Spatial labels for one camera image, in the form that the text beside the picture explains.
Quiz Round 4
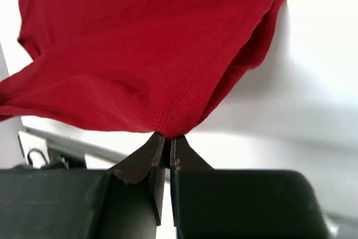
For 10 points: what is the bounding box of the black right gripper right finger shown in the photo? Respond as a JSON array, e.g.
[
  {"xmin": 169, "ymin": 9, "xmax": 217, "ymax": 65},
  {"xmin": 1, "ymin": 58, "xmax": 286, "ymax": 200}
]
[{"xmin": 170, "ymin": 136, "xmax": 330, "ymax": 239}]

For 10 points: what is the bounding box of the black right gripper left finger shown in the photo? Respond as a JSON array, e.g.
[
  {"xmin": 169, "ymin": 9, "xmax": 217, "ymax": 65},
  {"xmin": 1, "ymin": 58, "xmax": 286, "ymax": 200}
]
[{"xmin": 1, "ymin": 133, "xmax": 166, "ymax": 238}]

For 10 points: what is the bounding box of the red t shirt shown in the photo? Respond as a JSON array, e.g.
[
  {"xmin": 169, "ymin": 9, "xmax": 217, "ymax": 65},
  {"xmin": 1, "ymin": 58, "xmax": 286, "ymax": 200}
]
[{"xmin": 0, "ymin": 0, "xmax": 288, "ymax": 168}]

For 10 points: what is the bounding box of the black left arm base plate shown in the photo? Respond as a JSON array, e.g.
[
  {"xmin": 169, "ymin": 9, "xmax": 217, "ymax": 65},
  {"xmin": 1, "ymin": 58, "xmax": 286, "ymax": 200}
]
[{"xmin": 25, "ymin": 148, "xmax": 87, "ymax": 170}]

